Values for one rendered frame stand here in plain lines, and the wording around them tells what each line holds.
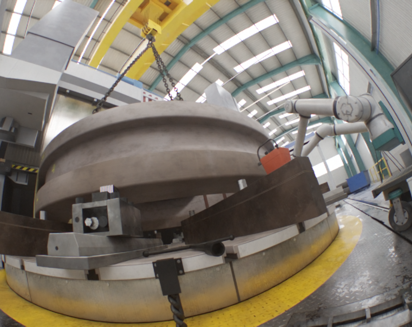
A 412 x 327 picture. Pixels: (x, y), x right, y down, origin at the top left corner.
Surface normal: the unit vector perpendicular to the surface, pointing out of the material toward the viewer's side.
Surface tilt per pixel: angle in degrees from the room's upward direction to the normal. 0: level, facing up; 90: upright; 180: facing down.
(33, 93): 90
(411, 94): 90
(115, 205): 90
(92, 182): 90
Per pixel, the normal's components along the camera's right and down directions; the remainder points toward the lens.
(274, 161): -0.84, 0.11
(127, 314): 0.09, -0.40
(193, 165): 0.32, -0.43
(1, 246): 0.92, -0.31
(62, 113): 0.75, -0.40
